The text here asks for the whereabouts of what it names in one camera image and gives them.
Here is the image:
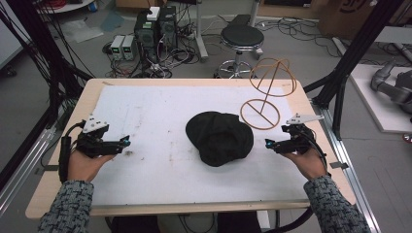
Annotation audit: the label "right hand-held gripper black cable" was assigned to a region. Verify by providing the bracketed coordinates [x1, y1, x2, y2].
[300, 126, 328, 173]

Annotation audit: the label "black metal frame post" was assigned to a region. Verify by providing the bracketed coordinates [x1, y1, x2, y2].
[303, 0, 406, 141]
[0, 0, 93, 192]

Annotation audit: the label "black hat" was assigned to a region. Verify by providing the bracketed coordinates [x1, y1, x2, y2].
[185, 111, 255, 168]

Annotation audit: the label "cardboard box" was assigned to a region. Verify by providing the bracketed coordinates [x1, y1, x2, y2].
[318, 0, 412, 41]

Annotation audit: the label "white table mat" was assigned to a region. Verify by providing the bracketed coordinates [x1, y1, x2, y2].
[90, 84, 309, 207]

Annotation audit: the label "black computer tower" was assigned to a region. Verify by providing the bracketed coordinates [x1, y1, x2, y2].
[133, 12, 160, 64]
[157, 5, 179, 50]

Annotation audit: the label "white board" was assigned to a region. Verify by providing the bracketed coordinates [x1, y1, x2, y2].
[349, 63, 412, 134]

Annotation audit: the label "left hand-held gripper black cable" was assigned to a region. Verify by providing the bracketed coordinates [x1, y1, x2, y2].
[57, 120, 86, 184]

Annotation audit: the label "grey bench power supply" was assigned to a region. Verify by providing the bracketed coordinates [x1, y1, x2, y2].
[121, 34, 138, 62]
[110, 34, 126, 61]

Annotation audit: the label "hand-held gripper black cable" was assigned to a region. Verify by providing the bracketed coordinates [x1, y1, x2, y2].
[57, 120, 86, 184]
[300, 126, 328, 173]

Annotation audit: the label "person's right hand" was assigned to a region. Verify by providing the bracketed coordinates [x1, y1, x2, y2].
[279, 148, 328, 182]

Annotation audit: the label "person's legs dark trousers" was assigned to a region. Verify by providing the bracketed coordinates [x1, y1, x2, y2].
[111, 212, 262, 233]

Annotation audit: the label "wooden wire hat stand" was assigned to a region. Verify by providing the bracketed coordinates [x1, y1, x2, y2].
[239, 57, 297, 131]

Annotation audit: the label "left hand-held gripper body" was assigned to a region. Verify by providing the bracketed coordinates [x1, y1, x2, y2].
[76, 114, 124, 159]

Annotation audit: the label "white box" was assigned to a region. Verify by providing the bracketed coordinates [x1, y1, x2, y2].
[146, 6, 161, 22]

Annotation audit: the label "black round stool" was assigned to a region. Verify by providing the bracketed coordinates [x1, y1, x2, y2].
[216, 23, 265, 80]

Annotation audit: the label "person's left hand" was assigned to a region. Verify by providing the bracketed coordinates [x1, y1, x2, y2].
[66, 148, 117, 184]

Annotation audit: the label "tangle of floor cables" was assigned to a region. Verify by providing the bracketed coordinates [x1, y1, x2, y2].
[102, 18, 208, 80]

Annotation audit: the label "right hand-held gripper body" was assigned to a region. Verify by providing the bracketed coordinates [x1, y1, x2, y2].
[281, 113, 326, 155]

